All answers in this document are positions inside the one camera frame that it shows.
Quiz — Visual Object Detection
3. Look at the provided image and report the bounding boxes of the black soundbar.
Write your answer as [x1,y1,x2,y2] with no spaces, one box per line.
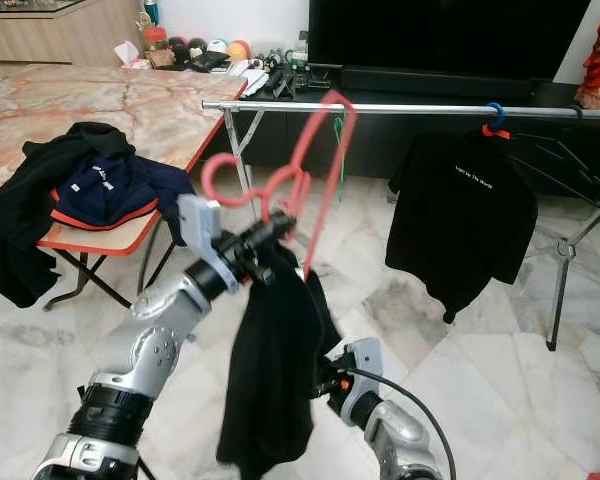
[340,65,536,99]

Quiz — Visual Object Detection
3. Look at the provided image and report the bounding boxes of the navy garment red trim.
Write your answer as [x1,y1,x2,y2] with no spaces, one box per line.
[50,155,196,246]

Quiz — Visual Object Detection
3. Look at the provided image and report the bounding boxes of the black flat television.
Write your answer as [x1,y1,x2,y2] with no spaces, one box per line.
[308,0,591,81]

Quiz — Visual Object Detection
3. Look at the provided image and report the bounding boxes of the green plastic hanger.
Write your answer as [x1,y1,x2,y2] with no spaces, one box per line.
[332,115,347,191]

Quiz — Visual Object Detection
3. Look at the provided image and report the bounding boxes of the blue gold trophy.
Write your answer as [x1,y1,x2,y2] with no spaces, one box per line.
[137,0,161,29]

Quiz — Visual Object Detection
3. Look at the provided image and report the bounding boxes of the black TV console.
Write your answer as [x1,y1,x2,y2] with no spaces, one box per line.
[220,78,600,201]

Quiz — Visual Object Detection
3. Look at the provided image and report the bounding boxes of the black T-shirt red collar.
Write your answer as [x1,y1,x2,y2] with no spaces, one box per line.
[386,125,540,324]

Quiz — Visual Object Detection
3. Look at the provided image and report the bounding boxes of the white tissue pack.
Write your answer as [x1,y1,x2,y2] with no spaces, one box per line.
[113,42,146,69]

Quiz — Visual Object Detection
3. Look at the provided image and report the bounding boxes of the blue plastic hanger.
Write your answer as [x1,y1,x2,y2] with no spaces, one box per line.
[485,101,508,134]

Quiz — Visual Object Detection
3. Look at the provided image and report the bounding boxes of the light wooden cabinet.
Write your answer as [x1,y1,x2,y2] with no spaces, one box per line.
[0,0,141,66]

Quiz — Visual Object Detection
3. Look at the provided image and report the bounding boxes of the clear plastic bottle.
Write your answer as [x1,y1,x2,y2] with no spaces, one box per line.
[295,30,311,66]

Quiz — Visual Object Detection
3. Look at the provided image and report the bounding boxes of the red lid jar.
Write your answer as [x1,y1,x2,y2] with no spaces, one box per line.
[145,26,171,69]

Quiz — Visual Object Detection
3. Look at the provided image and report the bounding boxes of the silver metal clothes rack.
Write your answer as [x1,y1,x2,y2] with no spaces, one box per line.
[202,98,600,353]

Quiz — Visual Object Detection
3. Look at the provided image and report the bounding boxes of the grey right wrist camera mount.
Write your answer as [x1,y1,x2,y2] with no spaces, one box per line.
[343,337,386,393]

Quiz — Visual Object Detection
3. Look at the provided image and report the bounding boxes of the black printed shirt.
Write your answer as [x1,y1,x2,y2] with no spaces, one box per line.
[218,245,344,480]

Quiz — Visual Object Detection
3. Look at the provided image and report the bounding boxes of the marble top folding table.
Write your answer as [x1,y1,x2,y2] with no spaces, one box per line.
[0,63,249,311]

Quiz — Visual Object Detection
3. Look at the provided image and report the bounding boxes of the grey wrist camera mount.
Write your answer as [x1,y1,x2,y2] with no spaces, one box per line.
[343,337,386,393]
[178,193,226,276]

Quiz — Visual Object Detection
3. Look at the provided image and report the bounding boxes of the black hoodie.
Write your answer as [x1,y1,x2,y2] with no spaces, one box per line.
[0,121,136,309]

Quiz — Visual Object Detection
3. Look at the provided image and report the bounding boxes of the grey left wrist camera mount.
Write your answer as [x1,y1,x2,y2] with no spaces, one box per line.
[178,193,226,276]

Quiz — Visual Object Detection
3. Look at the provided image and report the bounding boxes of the red plastic hanger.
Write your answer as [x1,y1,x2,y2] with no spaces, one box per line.
[200,90,359,279]

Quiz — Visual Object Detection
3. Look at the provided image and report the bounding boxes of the white paper stack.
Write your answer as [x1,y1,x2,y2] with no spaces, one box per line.
[225,60,271,96]

